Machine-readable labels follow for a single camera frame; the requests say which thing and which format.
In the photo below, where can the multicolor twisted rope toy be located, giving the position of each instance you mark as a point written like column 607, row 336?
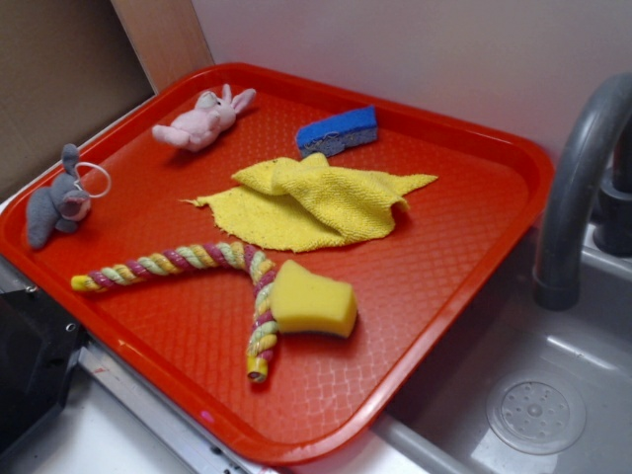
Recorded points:
column 238, row 256

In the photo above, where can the pink plush bunny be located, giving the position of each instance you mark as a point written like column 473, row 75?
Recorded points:
column 211, row 115

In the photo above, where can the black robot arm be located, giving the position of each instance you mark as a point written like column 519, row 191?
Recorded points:
column 40, row 346

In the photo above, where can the red plastic tray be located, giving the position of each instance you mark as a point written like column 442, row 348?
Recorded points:
column 187, row 334

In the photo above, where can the blue sponge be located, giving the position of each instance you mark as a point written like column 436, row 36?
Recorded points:
column 333, row 135

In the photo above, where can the gray faucet spout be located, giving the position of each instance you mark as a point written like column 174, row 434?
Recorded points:
column 586, row 156

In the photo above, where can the yellow sponge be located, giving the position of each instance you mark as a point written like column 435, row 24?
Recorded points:
column 303, row 302

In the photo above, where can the gray plush bunny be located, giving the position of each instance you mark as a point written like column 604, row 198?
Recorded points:
column 61, row 206

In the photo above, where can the wooden board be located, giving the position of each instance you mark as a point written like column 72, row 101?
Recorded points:
column 166, row 37

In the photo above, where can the yellow cloth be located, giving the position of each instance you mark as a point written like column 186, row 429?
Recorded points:
column 302, row 206

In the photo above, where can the sink drain strainer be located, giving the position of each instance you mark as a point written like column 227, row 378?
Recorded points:
column 536, row 415

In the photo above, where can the dark faucet handle base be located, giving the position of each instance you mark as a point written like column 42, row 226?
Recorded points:
column 613, row 232

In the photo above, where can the gray sink basin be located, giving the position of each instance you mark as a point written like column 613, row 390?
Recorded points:
column 438, row 418

